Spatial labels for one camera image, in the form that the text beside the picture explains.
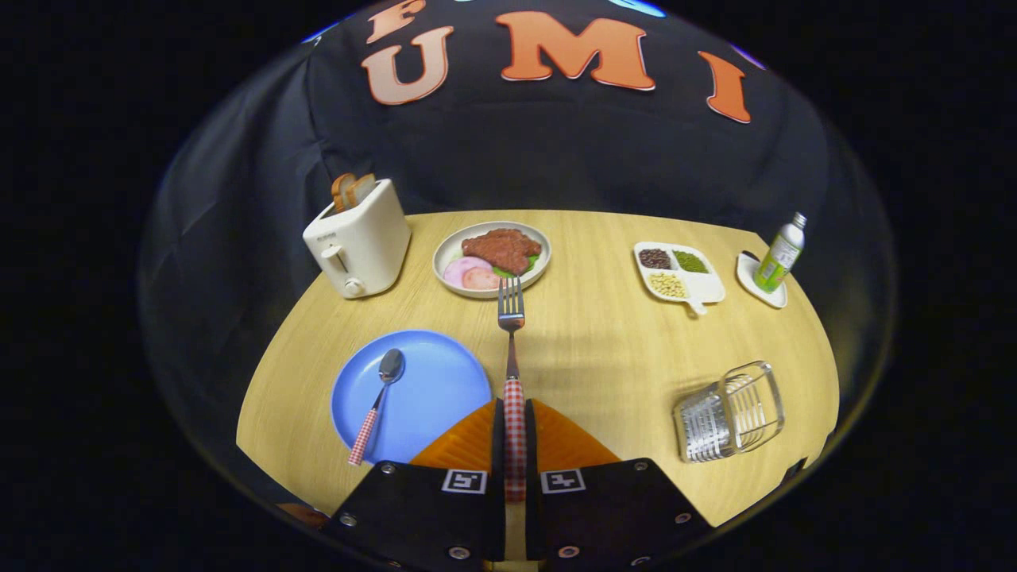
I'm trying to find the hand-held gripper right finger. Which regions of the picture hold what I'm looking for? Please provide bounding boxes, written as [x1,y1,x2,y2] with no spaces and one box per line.
[524,397,716,569]

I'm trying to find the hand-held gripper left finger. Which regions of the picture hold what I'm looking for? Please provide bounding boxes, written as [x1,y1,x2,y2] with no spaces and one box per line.
[322,397,507,569]

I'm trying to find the checked handle spoon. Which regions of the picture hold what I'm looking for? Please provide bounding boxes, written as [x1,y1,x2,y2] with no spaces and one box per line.
[347,348,406,467]

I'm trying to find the checked handle fork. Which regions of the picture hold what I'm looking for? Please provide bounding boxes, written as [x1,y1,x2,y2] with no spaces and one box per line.
[497,276,527,503]

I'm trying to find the blue plate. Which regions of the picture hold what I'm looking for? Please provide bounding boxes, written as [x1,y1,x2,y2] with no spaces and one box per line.
[331,330,493,465]

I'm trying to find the metal cutlery holder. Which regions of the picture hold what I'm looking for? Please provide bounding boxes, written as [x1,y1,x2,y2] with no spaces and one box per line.
[672,360,786,464]

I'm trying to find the pink ham slice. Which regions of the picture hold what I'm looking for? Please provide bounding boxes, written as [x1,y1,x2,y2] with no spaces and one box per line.
[443,256,493,288]

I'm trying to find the white divided dish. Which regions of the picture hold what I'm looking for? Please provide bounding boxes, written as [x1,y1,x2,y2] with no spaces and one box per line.
[633,242,726,316]

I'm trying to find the green lettuce leaf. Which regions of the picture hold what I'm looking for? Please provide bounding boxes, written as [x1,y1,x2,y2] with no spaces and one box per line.
[493,253,543,279]

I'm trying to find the round white food plate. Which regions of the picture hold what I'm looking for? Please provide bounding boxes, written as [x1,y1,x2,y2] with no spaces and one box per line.
[432,221,552,300]

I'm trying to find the white toaster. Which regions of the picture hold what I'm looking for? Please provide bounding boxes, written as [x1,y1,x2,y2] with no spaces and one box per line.
[302,179,412,300]

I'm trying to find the brown meat steak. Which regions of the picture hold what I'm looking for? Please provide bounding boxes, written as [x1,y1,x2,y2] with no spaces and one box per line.
[461,228,543,276]

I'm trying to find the small white dish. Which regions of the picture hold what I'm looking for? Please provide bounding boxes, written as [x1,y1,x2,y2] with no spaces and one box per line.
[736,250,788,309]

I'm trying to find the green label metal bottle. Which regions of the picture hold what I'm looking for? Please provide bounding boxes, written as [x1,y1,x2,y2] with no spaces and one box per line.
[753,211,808,294]

